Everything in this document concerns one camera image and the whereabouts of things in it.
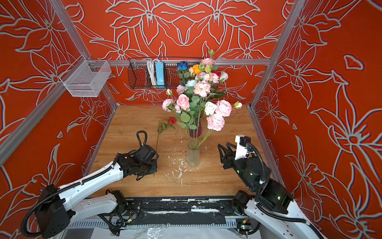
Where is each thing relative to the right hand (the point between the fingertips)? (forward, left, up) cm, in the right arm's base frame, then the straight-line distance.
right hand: (219, 144), depth 62 cm
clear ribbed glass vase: (+5, +11, -19) cm, 22 cm away
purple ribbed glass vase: (+12, +10, -9) cm, 18 cm away
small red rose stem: (+29, +32, -25) cm, 50 cm away
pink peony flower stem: (+34, +18, +3) cm, 38 cm away
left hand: (0, +31, -23) cm, 39 cm away
